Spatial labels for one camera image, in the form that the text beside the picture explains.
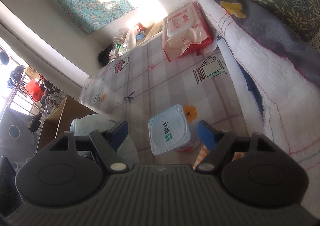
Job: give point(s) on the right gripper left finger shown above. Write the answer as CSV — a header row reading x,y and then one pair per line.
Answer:
x,y
106,143

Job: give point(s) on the white fleece blanket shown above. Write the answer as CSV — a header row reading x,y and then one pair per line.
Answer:
x,y
276,78

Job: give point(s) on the yogurt cup foil lid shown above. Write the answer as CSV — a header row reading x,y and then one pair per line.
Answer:
x,y
169,131

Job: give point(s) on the red wet wipes pack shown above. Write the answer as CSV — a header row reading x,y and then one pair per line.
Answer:
x,y
185,31

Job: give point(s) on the cardboard box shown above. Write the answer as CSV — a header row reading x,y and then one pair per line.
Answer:
x,y
60,120

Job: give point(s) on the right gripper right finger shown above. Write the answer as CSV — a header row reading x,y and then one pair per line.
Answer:
x,y
219,143

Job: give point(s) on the grey dotted hanging cloth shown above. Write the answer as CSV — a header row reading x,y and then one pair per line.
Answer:
x,y
18,143

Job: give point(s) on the plaid cartoon bed sheet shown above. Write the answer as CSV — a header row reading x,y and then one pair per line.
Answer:
x,y
143,83

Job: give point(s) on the white plastic shopping bag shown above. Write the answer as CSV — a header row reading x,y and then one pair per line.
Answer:
x,y
124,147

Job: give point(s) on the orange striped white cloth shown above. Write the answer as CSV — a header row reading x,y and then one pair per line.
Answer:
x,y
204,152

